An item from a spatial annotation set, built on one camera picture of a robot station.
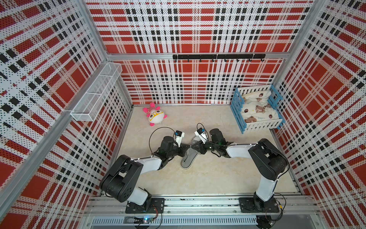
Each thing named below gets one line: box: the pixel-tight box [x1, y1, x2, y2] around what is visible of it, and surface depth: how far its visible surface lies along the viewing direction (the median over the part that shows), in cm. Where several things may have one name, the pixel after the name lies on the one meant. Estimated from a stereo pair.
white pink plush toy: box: [142, 102, 168, 127], surface depth 109 cm
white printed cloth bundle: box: [241, 90, 280, 124], surface depth 107 cm
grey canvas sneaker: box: [180, 135, 202, 170], surface depth 89 cm
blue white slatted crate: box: [229, 84, 286, 135], surface depth 107 cm
